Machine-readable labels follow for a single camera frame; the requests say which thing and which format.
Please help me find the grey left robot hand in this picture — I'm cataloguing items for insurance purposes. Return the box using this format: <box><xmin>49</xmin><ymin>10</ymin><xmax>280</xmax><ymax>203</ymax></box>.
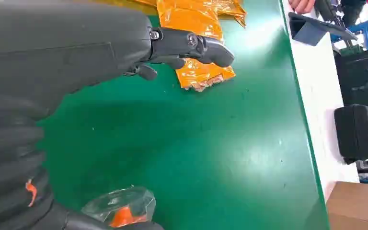
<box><xmin>0</xmin><ymin>0</ymin><xmax>235</xmax><ymax>230</ymax></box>

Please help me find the person's right hand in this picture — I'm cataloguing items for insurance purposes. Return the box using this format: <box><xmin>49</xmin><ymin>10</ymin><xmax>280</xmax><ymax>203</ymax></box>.
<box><xmin>288</xmin><ymin>0</ymin><xmax>316</xmax><ymax>15</ymax></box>

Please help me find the dark tablet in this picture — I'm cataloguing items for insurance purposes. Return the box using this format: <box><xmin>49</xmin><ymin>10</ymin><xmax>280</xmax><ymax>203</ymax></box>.
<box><xmin>288</xmin><ymin>12</ymin><xmax>359</xmax><ymax>47</ymax></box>

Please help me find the black chair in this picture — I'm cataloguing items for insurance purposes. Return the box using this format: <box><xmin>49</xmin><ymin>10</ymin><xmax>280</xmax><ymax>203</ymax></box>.
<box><xmin>334</xmin><ymin>46</ymin><xmax>368</xmax><ymax>109</ymax></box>

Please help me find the yellow plastic sheet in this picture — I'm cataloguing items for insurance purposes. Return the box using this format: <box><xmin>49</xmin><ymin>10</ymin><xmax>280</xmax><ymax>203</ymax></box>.
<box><xmin>87</xmin><ymin>0</ymin><xmax>247</xmax><ymax>92</ymax></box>

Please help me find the black carrying case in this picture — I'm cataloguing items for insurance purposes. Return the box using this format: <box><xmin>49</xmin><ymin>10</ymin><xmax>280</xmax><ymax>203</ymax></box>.
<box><xmin>333</xmin><ymin>104</ymin><xmax>368</xmax><ymax>164</ymax></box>

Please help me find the green table mat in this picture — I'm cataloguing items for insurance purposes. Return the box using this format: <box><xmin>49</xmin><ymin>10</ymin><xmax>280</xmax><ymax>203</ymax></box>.
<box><xmin>36</xmin><ymin>0</ymin><xmax>331</xmax><ymax>230</ymax></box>

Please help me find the cardboard box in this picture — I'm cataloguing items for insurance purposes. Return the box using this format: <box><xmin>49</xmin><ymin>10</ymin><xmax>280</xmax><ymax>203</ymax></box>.
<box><xmin>326</xmin><ymin>181</ymin><xmax>368</xmax><ymax>230</ymax></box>

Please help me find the blue metal frame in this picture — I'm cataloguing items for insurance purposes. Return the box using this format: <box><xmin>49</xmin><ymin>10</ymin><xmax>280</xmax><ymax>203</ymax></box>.
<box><xmin>330</xmin><ymin>14</ymin><xmax>368</xmax><ymax>51</ymax></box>

